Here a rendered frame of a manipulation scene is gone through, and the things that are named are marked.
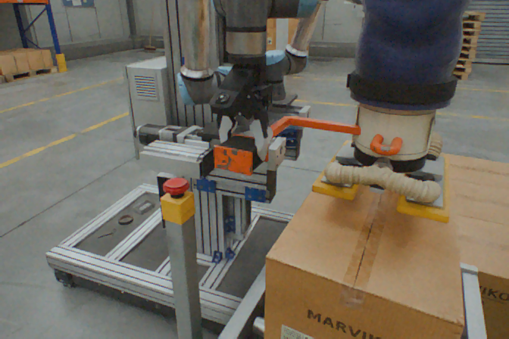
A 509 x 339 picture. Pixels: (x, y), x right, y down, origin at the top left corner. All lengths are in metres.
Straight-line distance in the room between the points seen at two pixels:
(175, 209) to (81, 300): 1.35
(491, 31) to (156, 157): 10.31
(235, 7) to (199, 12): 0.50
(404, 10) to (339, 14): 10.20
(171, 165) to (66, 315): 1.13
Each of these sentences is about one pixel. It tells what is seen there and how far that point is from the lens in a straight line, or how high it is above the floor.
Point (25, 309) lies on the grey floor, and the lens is 2.33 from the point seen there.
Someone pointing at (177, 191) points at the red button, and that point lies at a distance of 0.93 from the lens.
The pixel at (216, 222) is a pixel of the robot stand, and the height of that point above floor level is 0.45.
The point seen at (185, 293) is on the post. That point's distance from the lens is 1.14.
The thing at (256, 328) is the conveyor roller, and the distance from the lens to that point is 1.23.
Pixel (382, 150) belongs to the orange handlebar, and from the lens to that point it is 0.77.
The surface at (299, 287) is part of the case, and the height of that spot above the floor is 0.89.
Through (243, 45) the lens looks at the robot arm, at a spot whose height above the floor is 1.42.
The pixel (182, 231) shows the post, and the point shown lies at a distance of 1.00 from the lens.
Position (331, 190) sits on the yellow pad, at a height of 1.09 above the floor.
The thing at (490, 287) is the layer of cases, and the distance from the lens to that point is 1.69.
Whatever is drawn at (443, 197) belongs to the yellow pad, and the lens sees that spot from 0.87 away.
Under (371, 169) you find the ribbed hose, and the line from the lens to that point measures 0.77.
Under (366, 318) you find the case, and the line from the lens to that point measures 0.84.
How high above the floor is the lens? 1.49
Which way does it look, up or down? 23 degrees down
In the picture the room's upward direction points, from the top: straight up
